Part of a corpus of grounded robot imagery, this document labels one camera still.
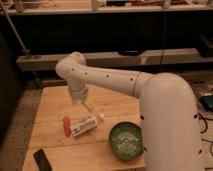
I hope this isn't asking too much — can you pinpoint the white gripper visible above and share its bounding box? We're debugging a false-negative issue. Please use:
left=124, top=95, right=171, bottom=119
left=68, top=82, right=93, bottom=113

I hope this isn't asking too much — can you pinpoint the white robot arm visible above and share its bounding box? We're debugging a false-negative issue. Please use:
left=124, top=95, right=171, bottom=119
left=55, top=52, right=205, bottom=171

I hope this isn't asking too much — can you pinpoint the green ceramic bowl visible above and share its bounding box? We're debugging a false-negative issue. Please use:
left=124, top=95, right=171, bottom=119
left=108, top=121, right=144, bottom=161

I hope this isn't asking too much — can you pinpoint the white plastic bottle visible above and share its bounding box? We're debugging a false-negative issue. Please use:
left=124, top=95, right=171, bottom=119
left=70, top=113, right=104, bottom=137

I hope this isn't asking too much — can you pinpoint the dark object on shelf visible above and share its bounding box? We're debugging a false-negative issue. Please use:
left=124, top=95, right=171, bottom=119
left=118, top=50, right=145, bottom=56

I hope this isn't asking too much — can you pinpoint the black smartphone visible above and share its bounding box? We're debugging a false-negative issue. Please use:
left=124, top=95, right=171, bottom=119
left=33, top=149, right=52, bottom=171

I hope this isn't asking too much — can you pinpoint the metal shelf unit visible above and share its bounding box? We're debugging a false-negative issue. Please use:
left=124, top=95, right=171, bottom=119
left=0, top=0, right=213, bottom=88

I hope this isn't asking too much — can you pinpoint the blue device on floor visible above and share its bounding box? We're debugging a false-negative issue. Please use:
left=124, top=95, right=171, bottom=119
left=199, top=95, right=213, bottom=112

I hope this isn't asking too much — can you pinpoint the black cable on floor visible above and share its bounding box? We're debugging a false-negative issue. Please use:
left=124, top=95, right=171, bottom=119
left=196, top=111, right=213, bottom=158

